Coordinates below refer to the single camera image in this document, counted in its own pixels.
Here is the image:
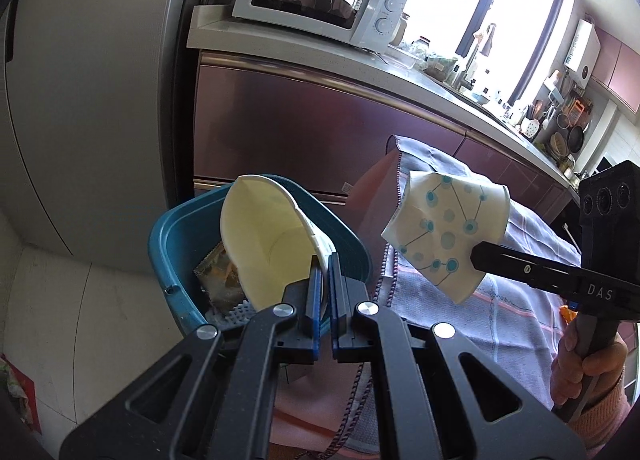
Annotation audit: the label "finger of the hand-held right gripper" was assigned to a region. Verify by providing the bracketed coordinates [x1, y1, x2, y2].
[471, 241, 585, 294]

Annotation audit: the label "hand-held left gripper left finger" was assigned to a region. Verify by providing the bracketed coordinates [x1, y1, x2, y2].
[59, 254, 321, 460]

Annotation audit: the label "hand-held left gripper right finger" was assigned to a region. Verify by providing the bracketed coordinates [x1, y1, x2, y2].
[327, 252, 586, 460]

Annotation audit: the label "white foam fruit net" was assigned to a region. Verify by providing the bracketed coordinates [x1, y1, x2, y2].
[207, 297, 256, 328]

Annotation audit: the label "white paper cup blue dots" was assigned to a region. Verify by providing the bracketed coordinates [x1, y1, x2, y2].
[220, 176, 335, 313]
[381, 170, 511, 305]

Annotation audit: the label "copper foil packet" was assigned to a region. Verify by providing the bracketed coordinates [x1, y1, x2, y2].
[194, 242, 246, 313]

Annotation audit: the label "teal plastic bin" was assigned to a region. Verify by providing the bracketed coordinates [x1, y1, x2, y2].
[148, 174, 373, 341]

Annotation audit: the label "person's right hand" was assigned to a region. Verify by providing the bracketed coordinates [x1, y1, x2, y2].
[550, 324, 629, 408]

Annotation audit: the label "grey checked cloth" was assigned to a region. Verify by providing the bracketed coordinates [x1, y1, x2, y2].
[345, 135, 583, 460]

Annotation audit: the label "purple kitchen cabinet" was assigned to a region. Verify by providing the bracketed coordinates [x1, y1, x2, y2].
[192, 50, 576, 221]

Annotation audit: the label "white water heater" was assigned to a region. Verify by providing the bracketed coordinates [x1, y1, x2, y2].
[565, 18, 601, 89]

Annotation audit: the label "metal kitchen faucet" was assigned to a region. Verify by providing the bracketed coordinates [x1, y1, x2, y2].
[457, 22, 498, 93]

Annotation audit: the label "red patterned bag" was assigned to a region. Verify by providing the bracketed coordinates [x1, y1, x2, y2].
[0, 355, 41, 433]

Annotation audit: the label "grey refrigerator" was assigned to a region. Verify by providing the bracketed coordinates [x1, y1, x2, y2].
[0, 0, 201, 261]

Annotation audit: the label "pink wall cabinet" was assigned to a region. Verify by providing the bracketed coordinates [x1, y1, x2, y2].
[592, 30, 640, 113]

